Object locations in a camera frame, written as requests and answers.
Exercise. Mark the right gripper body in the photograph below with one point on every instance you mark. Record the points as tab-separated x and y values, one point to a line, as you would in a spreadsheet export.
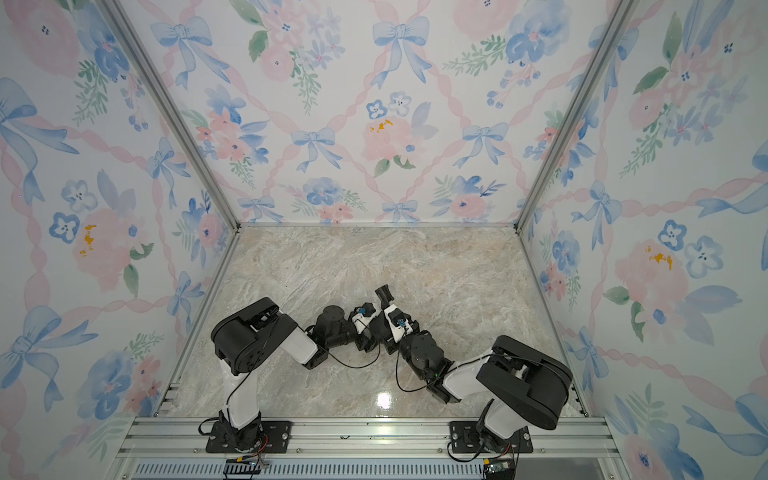
392	344

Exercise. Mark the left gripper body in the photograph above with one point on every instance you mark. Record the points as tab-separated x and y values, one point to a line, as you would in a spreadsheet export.
362	342

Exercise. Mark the black microphone stand pole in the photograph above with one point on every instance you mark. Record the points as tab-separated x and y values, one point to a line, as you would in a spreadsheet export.
385	297

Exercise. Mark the black round stand base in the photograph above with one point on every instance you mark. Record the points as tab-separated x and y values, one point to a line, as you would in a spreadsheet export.
376	334

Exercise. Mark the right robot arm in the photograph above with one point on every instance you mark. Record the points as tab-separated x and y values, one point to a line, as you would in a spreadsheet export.
526	387

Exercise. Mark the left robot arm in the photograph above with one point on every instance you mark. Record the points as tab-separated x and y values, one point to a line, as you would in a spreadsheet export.
246	339

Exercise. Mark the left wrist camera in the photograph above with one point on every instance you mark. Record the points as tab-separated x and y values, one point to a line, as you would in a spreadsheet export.
362	316

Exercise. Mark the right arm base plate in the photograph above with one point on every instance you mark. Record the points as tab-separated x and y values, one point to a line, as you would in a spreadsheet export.
466	437

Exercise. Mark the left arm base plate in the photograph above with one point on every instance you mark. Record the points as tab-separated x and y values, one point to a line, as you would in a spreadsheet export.
258	437

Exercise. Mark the aluminium mounting rail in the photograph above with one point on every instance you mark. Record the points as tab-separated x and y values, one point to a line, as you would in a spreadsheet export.
369	448

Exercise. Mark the left aluminium corner post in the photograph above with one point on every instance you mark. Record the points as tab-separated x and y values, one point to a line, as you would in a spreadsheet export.
116	17

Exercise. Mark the aluminium corner post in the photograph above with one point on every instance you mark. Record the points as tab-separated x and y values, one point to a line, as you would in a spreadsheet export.
607	46
116	17

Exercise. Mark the right aluminium corner post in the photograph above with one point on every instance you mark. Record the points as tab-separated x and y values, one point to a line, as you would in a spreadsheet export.
607	46

